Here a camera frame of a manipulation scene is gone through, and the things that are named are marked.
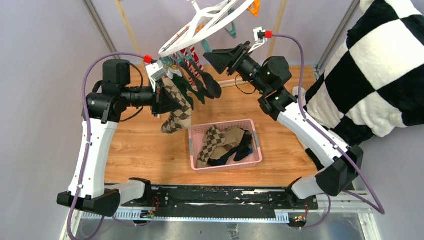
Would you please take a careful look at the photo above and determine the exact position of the dark green sock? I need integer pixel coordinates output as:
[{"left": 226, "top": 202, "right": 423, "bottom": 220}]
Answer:
[{"left": 175, "top": 52, "right": 222, "bottom": 99}]

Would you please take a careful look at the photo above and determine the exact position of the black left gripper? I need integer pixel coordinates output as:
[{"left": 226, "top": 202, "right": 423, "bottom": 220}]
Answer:
[{"left": 121, "top": 77, "right": 183, "bottom": 117}]

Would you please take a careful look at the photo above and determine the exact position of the black grey sock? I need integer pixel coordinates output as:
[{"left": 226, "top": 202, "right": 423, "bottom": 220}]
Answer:
[{"left": 234, "top": 130, "right": 253, "bottom": 162}]

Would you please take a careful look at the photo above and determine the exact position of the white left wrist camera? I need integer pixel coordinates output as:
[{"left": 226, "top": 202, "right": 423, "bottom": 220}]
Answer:
[{"left": 146, "top": 60, "right": 167, "bottom": 93}]

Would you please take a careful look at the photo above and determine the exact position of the wooden clothes rack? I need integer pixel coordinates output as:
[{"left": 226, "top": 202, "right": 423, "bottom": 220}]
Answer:
[{"left": 114, "top": 0, "right": 289, "bottom": 90}]

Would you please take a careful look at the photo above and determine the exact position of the pink plastic basket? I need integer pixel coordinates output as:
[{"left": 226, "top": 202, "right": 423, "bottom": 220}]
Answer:
[{"left": 188, "top": 119, "right": 263, "bottom": 173}]

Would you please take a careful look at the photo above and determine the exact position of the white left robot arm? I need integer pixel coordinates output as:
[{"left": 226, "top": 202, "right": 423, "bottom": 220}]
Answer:
[{"left": 56, "top": 53, "right": 192, "bottom": 217}]

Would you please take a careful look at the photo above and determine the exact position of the white round sock hanger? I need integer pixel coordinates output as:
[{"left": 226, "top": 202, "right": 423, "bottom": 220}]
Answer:
[{"left": 158, "top": 0, "right": 260, "bottom": 58}]

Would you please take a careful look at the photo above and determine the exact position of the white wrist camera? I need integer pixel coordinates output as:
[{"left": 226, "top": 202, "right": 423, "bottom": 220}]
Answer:
[
  {"left": 146, "top": 60, "right": 167, "bottom": 93},
  {"left": 248, "top": 27, "right": 273, "bottom": 54}
]

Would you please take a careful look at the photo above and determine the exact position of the black white checkered blanket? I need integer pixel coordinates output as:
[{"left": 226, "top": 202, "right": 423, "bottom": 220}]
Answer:
[{"left": 290, "top": 0, "right": 424, "bottom": 173}]

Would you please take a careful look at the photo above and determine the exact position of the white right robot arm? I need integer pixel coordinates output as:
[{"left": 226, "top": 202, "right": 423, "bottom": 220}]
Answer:
[{"left": 225, "top": 41, "right": 364, "bottom": 209}]

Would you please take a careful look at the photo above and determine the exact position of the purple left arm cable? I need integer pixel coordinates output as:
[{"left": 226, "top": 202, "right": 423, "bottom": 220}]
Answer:
[{"left": 66, "top": 51, "right": 152, "bottom": 240}]

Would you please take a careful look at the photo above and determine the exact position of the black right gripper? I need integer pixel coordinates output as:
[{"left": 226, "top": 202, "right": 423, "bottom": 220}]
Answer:
[{"left": 203, "top": 41, "right": 270, "bottom": 95}]

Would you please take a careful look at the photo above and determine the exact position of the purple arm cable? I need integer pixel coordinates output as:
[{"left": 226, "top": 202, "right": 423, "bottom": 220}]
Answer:
[
  {"left": 66, "top": 51, "right": 152, "bottom": 240},
  {"left": 271, "top": 33, "right": 386, "bottom": 231}
]

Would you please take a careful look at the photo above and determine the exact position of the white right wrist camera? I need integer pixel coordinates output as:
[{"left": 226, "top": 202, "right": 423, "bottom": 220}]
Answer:
[{"left": 248, "top": 27, "right": 273, "bottom": 54}]

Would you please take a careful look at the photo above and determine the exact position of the red white striped sock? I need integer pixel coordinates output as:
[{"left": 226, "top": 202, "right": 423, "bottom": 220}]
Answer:
[{"left": 179, "top": 45, "right": 205, "bottom": 71}]

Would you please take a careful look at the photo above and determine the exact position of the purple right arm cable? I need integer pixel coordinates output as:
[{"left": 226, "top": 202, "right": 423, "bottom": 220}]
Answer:
[{"left": 271, "top": 33, "right": 386, "bottom": 231}]

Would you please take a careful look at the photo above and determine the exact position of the black blue sock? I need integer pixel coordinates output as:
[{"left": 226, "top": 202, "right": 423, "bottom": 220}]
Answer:
[{"left": 207, "top": 147, "right": 251, "bottom": 167}]

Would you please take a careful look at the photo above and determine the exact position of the argyle brown sock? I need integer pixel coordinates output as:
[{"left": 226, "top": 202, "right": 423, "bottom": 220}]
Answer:
[
  {"left": 195, "top": 125, "right": 226, "bottom": 169},
  {"left": 161, "top": 77, "right": 193, "bottom": 135}
]

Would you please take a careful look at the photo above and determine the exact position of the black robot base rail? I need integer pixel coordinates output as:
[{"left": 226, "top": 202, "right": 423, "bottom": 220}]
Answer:
[{"left": 115, "top": 184, "right": 319, "bottom": 223}]

